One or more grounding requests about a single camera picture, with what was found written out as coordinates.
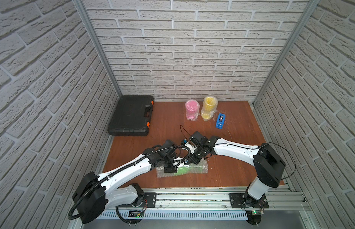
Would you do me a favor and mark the green plastic wine glass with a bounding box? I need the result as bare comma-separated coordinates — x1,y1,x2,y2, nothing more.
175,167,194,176

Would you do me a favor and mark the aluminium corner post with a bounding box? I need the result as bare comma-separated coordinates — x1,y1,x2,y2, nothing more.
252,0,320,107
74,0,123,98

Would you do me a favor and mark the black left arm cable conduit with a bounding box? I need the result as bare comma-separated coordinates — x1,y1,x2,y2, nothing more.
67,145,191,224

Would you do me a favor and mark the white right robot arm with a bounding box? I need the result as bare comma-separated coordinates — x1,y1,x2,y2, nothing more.
181,136,286,203

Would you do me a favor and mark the blue tape dispenser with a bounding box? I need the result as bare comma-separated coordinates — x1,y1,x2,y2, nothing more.
216,113,226,129

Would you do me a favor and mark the bubble wrap sheet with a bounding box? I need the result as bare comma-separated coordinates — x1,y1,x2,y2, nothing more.
184,98,201,122
156,159,209,178
200,95,218,122

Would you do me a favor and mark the right aluminium corner post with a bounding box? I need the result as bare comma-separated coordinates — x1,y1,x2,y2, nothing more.
252,0,320,107

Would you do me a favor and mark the left aluminium corner post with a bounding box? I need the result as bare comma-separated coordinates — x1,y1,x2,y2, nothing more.
74,0,123,98

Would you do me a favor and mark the black plastic tool case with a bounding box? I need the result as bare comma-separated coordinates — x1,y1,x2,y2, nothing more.
108,95,154,136

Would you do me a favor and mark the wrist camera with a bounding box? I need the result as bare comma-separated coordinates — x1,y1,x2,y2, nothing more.
181,131,208,149
178,158,191,167

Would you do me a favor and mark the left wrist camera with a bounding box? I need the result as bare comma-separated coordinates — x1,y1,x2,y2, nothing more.
178,158,191,167

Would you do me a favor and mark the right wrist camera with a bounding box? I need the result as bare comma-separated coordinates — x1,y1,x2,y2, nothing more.
181,131,208,149

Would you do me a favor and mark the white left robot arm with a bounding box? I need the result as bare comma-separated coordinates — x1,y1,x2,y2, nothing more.
67,141,191,224

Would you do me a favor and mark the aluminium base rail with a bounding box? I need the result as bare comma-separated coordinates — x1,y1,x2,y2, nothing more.
97,185,319,229

